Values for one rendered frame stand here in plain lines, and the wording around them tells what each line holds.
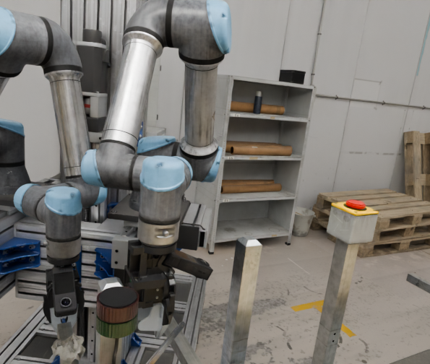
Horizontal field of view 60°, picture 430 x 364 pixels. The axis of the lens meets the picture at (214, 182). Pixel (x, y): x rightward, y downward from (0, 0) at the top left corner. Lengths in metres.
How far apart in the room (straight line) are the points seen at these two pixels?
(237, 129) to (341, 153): 1.46
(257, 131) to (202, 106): 2.76
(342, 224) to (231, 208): 3.03
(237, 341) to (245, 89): 3.05
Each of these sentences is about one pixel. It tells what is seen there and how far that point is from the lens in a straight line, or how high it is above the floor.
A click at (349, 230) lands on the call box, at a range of 0.82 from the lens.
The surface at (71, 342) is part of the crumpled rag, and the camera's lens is 0.92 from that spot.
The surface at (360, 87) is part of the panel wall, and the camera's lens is 4.60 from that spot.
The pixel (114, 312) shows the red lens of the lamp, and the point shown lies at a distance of 0.56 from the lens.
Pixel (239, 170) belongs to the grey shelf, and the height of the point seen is 0.67.
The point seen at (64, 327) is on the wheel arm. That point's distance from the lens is 0.99.
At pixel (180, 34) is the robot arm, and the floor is 1.55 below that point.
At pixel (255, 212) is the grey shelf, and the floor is 0.20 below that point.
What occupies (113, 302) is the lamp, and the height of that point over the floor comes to 1.13.
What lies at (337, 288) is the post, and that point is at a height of 1.04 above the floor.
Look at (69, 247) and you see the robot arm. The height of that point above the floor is 1.06.
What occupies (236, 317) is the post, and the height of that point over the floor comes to 1.02.
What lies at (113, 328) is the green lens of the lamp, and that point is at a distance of 0.58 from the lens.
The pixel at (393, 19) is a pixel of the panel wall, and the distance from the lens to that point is 4.91.
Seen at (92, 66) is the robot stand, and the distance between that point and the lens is 1.28.
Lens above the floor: 1.43
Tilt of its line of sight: 14 degrees down
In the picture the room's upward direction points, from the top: 6 degrees clockwise
